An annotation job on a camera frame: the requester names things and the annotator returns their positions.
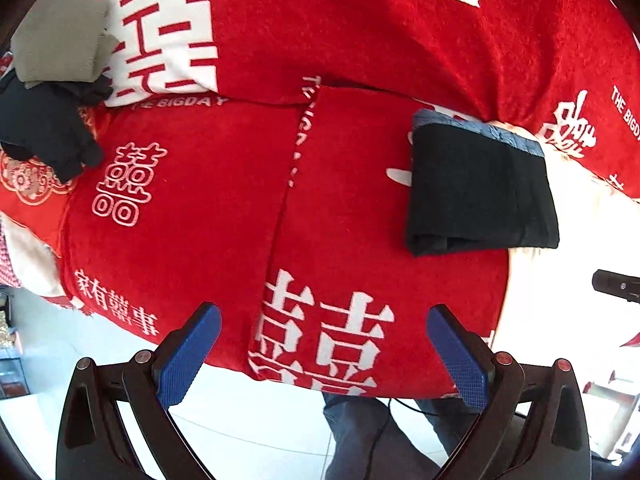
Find red sofa seat cushion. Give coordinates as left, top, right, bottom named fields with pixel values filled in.
left=60, top=88, right=509, bottom=398

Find red sofa cover with characters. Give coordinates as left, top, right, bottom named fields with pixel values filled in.
left=0, top=0, right=640, bottom=201

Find black pants with patterned waistband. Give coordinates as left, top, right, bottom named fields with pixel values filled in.
left=406, top=110, right=560, bottom=256

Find person's legs in jeans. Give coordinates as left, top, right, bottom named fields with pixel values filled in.
left=323, top=392, right=478, bottom=480

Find red embroidered cushion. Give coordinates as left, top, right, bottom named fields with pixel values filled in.
left=1, top=152, right=104, bottom=258

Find black crumpled garment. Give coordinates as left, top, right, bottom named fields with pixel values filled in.
left=0, top=70, right=112, bottom=183

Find olive grey folded cloth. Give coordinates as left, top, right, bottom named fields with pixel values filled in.
left=10, top=0, right=119, bottom=89

